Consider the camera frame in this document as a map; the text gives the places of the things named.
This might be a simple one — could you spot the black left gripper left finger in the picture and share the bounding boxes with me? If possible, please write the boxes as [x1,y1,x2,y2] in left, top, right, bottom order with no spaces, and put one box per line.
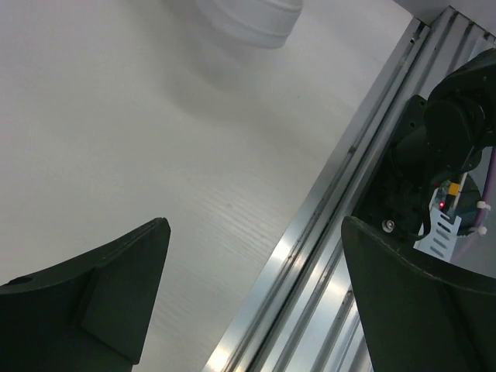
[1,218,171,371]

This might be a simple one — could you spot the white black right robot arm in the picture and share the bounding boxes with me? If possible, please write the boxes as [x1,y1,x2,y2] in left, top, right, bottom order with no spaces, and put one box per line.
[353,49,495,242]

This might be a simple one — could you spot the white leather sneaker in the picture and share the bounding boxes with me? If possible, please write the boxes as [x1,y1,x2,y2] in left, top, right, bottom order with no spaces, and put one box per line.
[196,0,304,49]

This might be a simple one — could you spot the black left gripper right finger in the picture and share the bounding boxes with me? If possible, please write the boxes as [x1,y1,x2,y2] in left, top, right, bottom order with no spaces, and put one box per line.
[341,216,495,371]

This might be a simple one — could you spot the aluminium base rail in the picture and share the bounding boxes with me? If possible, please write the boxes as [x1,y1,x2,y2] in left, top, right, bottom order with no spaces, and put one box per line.
[205,7,495,371]

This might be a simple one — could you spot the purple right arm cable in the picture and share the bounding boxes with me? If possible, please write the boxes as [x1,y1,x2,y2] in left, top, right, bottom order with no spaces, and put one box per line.
[460,143,496,237]

